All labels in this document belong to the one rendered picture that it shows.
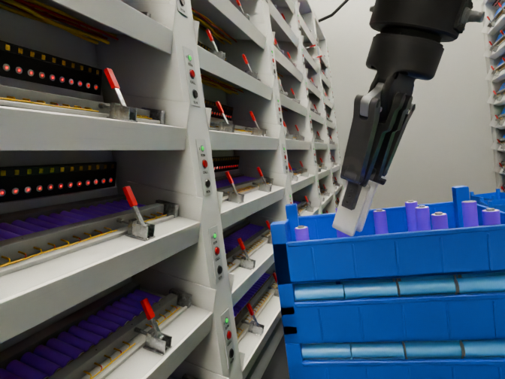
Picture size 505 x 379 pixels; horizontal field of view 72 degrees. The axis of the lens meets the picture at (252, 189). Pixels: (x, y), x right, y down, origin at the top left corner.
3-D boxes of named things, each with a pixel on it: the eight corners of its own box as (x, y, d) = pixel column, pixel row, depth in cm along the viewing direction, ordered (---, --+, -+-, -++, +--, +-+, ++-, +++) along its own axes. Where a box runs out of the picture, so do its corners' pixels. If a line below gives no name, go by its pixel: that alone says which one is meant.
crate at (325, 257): (468, 231, 59) (464, 185, 58) (541, 270, 39) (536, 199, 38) (291, 246, 65) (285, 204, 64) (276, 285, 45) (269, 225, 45)
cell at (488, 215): (499, 258, 43) (494, 206, 43) (506, 262, 41) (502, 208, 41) (482, 259, 44) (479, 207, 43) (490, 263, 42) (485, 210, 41)
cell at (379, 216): (388, 250, 53) (384, 207, 52) (391, 253, 51) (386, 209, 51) (376, 250, 53) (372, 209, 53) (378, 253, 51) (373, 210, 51)
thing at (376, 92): (405, 76, 38) (389, 65, 34) (388, 122, 39) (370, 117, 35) (385, 72, 39) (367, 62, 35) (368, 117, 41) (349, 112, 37)
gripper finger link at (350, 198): (367, 171, 42) (357, 173, 39) (355, 209, 43) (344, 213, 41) (356, 167, 43) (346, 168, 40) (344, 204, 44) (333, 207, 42)
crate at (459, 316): (472, 277, 59) (468, 231, 59) (546, 338, 39) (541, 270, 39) (296, 287, 65) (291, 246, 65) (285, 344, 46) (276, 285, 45)
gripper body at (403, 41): (434, 33, 33) (400, 130, 36) (455, 48, 39) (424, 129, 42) (361, 25, 37) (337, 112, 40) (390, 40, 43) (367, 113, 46)
